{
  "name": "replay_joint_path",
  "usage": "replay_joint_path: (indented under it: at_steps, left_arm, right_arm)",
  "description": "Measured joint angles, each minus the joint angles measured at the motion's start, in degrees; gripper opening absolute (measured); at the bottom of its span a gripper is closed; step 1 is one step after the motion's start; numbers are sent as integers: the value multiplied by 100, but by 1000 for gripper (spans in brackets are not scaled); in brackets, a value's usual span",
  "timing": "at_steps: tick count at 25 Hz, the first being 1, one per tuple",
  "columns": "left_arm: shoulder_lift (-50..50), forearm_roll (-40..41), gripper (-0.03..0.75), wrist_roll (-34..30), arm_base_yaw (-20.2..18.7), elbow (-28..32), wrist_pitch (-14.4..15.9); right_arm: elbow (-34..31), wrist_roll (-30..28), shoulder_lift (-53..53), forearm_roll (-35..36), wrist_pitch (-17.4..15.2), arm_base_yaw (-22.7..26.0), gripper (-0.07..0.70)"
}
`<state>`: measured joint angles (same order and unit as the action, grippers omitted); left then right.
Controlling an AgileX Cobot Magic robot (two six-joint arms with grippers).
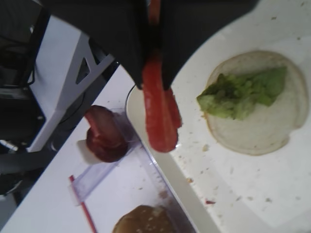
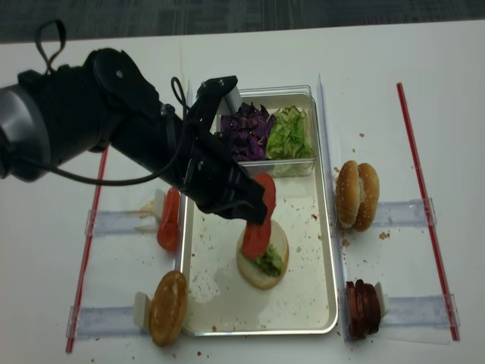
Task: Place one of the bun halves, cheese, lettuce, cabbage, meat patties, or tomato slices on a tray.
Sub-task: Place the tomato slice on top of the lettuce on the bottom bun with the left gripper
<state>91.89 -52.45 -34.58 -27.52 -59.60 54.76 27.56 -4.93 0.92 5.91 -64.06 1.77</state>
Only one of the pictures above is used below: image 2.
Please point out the clear right upper rail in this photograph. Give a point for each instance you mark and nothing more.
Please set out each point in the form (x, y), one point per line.
(413, 213)

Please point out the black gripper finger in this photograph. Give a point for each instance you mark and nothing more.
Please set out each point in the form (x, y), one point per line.
(251, 212)

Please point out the red straw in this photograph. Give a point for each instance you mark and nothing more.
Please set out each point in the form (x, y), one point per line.
(85, 261)
(452, 315)

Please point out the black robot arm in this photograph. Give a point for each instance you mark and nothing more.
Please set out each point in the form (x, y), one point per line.
(48, 119)

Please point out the purple cabbage shreds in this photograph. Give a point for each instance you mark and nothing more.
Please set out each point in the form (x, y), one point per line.
(247, 132)

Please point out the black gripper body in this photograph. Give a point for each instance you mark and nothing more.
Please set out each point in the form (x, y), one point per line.
(214, 179)

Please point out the white meat holder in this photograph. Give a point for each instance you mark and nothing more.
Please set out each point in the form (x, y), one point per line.
(382, 299)

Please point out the sesame bun left half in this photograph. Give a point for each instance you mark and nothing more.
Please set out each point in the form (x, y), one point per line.
(347, 194)

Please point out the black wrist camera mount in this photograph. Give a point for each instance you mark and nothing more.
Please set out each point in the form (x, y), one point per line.
(216, 96)

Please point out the clear left upper rail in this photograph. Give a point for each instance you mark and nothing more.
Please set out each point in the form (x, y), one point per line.
(103, 223)

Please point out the lettuce on bun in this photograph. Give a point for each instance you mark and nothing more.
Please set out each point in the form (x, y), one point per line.
(270, 262)

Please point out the clear plastic container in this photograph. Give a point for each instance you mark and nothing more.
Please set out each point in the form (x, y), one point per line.
(272, 99)

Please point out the white tomato holder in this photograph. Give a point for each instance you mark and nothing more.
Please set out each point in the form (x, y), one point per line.
(158, 205)

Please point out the sesame bun half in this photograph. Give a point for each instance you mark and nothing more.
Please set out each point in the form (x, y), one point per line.
(369, 195)
(347, 194)

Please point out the green lettuce shreds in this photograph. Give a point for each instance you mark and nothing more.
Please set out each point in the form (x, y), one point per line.
(288, 141)

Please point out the white bun holder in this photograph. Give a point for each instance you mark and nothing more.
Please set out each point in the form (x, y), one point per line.
(142, 311)

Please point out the tomato slice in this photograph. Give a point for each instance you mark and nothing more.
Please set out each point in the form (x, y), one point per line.
(269, 197)
(256, 239)

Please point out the sesame bun right half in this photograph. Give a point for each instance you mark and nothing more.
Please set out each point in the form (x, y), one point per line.
(369, 195)

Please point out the clear right lower rail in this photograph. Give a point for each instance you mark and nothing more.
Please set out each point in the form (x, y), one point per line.
(437, 311)

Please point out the left red straw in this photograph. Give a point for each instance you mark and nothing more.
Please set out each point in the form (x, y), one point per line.
(85, 261)

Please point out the bottom bun slice on tray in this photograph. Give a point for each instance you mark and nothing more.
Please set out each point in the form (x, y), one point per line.
(254, 275)

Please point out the white metal tray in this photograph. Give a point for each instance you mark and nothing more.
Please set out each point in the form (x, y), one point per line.
(221, 302)

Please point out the tomato slices stack left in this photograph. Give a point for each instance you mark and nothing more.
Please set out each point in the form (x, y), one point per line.
(167, 235)

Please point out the sliced meat patties stack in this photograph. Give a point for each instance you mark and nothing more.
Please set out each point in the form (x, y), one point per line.
(364, 309)

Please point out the right red straw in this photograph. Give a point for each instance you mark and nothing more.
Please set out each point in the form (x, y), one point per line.
(452, 315)

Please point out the clear rail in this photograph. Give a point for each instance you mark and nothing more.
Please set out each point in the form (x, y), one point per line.
(103, 223)
(437, 311)
(92, 322)
(413, 213)

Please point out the toasted bun slice left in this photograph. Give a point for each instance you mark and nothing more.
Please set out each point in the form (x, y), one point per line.
(168, 308)

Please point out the clear left lower rail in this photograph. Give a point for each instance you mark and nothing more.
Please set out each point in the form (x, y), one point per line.
(92, 322)

